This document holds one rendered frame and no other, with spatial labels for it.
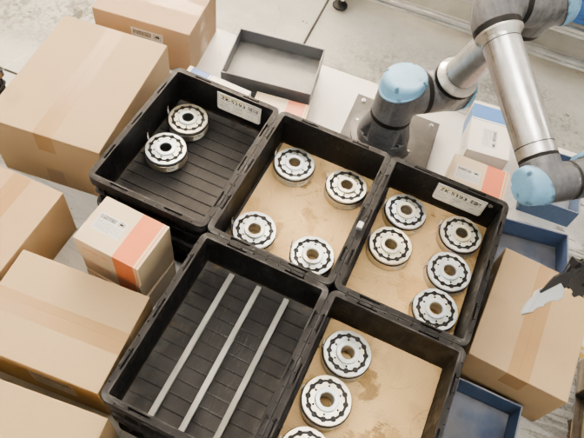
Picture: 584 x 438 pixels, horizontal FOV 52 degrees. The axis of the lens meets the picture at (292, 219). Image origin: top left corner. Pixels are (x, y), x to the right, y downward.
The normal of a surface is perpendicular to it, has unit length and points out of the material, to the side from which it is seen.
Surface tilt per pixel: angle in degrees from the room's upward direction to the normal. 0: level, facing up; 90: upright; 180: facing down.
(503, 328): 0
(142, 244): 0
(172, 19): 0
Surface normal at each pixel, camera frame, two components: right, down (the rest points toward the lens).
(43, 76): 0.11, -0.53
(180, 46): -0.28, 0.80
